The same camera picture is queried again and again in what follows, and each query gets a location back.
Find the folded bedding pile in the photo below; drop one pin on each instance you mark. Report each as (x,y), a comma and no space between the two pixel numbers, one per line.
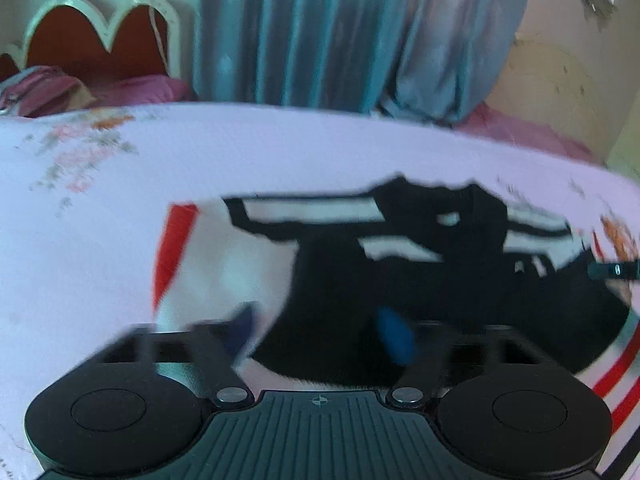
(40,90)

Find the crystal wall lamp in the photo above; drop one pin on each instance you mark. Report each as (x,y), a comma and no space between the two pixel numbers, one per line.
(597,0)

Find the striped knit sweater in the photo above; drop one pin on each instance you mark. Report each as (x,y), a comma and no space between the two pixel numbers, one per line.
(340,280)

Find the red scalloped headboard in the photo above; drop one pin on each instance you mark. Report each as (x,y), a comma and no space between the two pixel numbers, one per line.
(65,40)

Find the cream headboard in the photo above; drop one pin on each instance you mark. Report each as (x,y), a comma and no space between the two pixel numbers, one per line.
(550,95)

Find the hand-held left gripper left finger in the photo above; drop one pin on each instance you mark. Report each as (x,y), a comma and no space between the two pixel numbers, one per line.
(242,330)

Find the floral bed sheet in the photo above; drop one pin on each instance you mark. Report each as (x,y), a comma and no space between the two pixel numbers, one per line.
(100,240)

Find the pink bed sheet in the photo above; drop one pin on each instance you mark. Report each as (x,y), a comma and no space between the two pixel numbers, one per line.
(525,132)

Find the pink pillow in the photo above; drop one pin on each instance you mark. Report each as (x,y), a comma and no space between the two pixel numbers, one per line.
(145,89)

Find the blue curtain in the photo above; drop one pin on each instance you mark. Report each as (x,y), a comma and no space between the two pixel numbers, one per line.
(300,30)
(460,35)

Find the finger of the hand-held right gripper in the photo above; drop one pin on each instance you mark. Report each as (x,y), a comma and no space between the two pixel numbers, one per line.
(612,270)

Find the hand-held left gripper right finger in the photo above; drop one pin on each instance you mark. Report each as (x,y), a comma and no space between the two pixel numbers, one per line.
(395,340)

